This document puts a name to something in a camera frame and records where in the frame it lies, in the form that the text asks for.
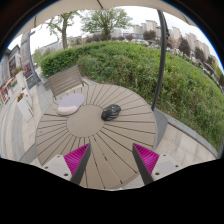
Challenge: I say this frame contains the lilac mouse pad with wrist rest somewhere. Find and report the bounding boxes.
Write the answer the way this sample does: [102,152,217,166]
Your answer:
[56,92,86,117]

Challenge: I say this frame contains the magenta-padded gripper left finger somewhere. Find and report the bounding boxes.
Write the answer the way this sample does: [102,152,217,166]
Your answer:
[41,143,92,186]

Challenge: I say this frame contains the dark curved umbrella pole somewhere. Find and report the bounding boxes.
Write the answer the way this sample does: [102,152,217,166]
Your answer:
[150,9,171,112]

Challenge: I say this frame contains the bushy green tree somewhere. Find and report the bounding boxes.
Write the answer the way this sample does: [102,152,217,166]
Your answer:
[80,7,134,41]

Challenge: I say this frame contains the grey sign pillar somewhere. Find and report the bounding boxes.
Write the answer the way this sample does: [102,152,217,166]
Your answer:
[20,30,42,90]

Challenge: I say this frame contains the bare-trunked green tree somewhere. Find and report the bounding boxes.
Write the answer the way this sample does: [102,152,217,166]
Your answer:
[44,10,81,51]

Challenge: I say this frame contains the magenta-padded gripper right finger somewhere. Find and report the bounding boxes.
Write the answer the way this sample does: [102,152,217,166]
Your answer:
[131,143,183,186]

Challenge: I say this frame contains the white planter box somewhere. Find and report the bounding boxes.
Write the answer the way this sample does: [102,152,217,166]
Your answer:
[16,87,35,122]

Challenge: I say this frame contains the cream umbrella canopy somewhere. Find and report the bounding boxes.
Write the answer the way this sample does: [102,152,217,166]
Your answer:
[16,0,198,37]

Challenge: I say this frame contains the black computer mouse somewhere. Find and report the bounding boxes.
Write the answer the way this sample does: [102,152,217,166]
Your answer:
[100,103,122,122]

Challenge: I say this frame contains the slatted outdoor chair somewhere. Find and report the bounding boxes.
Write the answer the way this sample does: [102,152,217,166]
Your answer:
[47,64,90,102]

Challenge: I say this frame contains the distant apartment buildings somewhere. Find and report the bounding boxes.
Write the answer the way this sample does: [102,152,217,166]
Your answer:
[109,19,215,62]

